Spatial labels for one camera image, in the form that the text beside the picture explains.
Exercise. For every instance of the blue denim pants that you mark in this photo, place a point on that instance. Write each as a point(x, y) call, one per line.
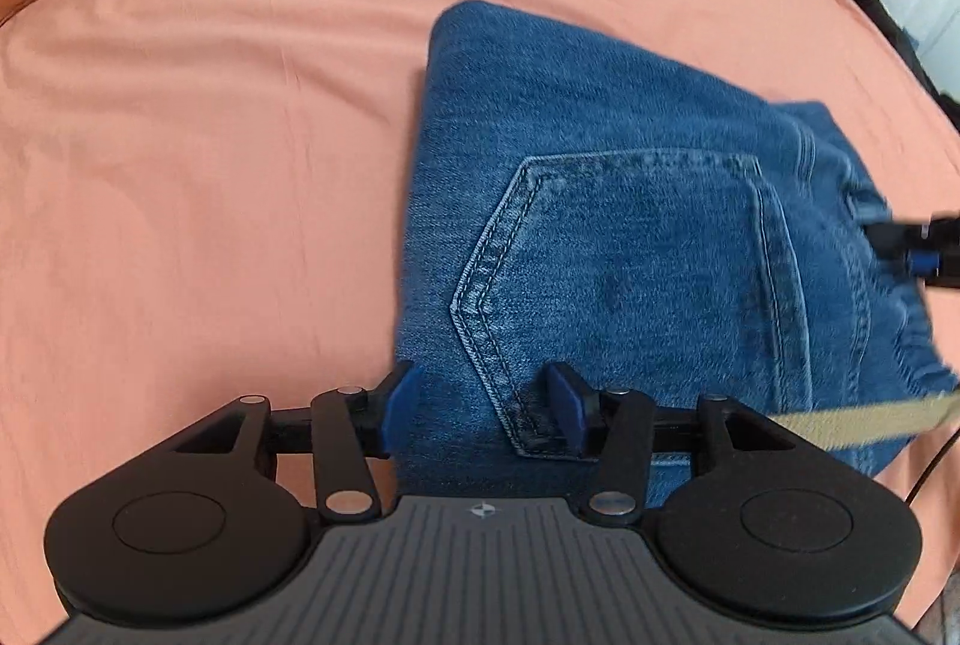
point(637, 240)

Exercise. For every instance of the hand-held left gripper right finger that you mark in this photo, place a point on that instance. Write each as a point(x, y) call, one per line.
point(567, 409)

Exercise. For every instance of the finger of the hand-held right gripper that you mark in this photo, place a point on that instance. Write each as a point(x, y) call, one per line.
point(900, 236)
point(924, 264)

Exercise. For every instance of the bed with orange sheet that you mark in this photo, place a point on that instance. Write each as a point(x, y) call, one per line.
point(187, 165)

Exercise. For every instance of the beige webbing belt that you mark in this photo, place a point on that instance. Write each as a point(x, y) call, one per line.
point(862, 424)

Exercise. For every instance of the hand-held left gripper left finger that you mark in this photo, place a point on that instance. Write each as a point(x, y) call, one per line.
point(397, 406)

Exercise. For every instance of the black quilted jacket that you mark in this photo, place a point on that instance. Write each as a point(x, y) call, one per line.
point(892, 22)

